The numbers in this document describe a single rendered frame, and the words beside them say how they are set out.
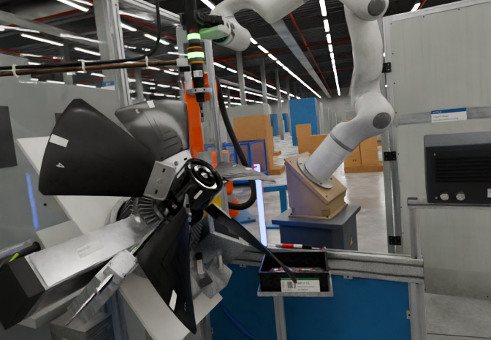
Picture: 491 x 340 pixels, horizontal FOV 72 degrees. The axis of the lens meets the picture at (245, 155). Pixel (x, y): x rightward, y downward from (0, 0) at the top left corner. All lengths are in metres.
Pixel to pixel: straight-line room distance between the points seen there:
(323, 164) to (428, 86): 1.36
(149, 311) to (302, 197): 0.78
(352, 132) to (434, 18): 1.47
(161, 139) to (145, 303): 0.44
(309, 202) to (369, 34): 0.67
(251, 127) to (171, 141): 7.99
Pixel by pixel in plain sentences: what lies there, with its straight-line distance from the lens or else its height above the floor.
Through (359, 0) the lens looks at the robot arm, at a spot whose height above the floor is 1.68.
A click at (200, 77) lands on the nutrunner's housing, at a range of 0.97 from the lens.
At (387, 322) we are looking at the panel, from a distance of 1.38.
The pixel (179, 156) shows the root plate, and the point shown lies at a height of 1.27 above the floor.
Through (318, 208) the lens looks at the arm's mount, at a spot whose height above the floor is 0.98.
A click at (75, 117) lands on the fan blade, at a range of 0.82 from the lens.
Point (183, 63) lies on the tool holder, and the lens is 0.98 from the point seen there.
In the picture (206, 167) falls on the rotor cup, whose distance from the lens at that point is 0.90.
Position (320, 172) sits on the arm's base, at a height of 1.11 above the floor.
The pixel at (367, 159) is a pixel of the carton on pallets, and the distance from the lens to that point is 8.40.
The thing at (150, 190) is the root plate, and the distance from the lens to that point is 0.86.
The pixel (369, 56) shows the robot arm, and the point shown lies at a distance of 1.27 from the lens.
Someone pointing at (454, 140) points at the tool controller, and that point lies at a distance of 1.16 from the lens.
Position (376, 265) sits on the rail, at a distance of 1.27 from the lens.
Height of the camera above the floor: 1.34
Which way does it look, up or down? 5 degrees down
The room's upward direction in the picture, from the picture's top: 5 degrees counter-clockwise
